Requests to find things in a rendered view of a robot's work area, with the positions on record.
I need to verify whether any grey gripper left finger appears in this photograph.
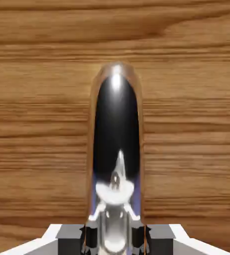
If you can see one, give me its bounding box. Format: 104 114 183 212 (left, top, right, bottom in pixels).
0 224 86 255

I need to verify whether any curved shiny metal handle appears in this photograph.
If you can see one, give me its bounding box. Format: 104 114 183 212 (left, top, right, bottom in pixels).
82 61 150 255

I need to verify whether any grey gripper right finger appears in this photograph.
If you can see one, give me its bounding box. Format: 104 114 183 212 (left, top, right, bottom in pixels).
146 224 230 255

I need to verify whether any light wood cabinet door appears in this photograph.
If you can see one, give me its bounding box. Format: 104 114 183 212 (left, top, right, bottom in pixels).
0 0 230 255

